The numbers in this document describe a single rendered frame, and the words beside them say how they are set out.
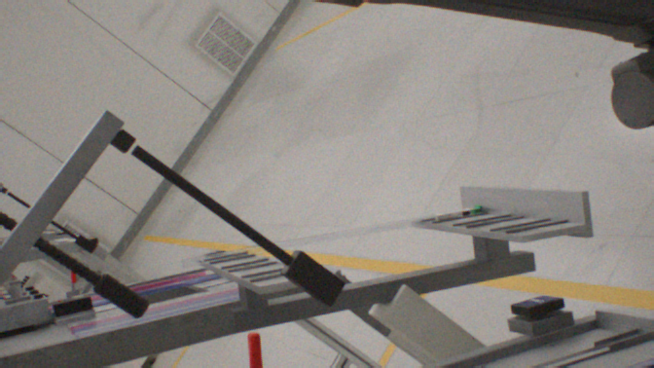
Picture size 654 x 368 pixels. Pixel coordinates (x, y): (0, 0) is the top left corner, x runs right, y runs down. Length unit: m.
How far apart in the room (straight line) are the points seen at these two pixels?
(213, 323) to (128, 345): 0.16
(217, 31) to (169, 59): 0.54
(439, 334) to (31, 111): 7.21
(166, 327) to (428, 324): 0.56
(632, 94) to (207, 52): 7.90
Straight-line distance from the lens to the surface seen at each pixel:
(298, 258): 0.66
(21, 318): 1.99
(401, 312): 1.32
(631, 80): 0.92
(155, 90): 8.55
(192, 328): 1.72
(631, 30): 0.95
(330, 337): 2.59
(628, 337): 1.09
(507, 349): 1.08
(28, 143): 8.35
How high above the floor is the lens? 1.39
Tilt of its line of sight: 17 degrees down
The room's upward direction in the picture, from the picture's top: 53 degrees counter-clockwise
